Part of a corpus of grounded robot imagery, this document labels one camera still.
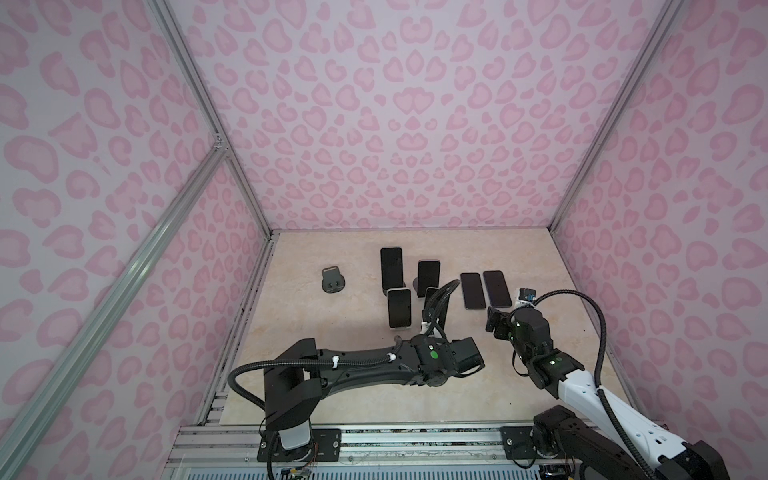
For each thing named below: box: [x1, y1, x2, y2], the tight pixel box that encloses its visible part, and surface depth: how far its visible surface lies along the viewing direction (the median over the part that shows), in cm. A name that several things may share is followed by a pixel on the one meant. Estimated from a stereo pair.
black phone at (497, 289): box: [483, 270, 512, 308], surface depth 106 cm
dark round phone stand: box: [321, 266, 346, 293], surface depth 103 cm
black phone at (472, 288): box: [460, 272, 486, 309], surface depth 104 cm
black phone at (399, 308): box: [387, 288, 412, 329], surface depth 90 cm
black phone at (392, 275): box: [380, 247, 404, 296], surface depth 97 cm
